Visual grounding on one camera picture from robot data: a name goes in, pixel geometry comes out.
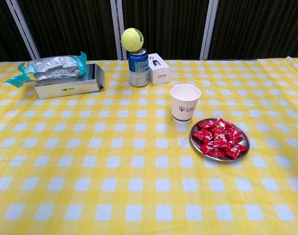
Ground small metal bowl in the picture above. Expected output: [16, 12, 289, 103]
[189, 119, 250, 162]

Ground small white carton box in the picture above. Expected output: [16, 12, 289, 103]
[148, 53, 171, 86]

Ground silver cardboard box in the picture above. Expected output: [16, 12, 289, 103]
[34, 63, 106, 100]

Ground yellow white checked tablecloth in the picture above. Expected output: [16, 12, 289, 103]
[0, 57, 298, 235]

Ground blue drink can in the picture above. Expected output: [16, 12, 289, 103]
[127, 47, 149, 88]

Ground white paper cup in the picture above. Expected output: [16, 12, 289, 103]
[170, 84, 202, 124]

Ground yellow tennis ball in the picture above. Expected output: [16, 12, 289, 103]
[121, 27, 145, 52]

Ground teal silver snack bag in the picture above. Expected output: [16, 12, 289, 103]
[4, 51, 88, 88]

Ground white partition frame post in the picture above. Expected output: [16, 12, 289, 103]
[110, 0, 125, 61]
[5, 0, 41, 60]
[199, 0, 219, 61]

